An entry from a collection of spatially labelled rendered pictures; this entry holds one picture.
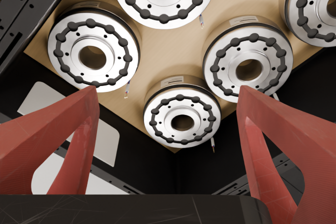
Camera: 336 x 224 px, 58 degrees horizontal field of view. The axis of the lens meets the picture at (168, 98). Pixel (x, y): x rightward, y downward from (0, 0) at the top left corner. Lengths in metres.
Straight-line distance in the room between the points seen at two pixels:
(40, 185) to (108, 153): 0.46
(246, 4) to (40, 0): 0.21
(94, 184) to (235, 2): 0.57
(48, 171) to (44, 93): 0.41
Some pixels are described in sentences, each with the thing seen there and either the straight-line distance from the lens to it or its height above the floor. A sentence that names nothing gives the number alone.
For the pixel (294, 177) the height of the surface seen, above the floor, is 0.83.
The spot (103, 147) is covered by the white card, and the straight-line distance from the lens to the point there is 0.38.
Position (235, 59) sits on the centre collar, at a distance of 0.35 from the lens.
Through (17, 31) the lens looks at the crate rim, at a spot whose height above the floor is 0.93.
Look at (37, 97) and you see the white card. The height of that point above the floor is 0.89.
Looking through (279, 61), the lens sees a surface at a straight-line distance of 0.37.
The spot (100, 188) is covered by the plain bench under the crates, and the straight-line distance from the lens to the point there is 0.79.
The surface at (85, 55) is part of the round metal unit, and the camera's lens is 0.37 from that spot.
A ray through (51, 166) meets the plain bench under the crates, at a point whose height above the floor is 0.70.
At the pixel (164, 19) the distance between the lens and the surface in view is 0.33.
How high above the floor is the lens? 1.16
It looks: 53 degrees down
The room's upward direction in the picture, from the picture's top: 180 degrees counter-clockwise
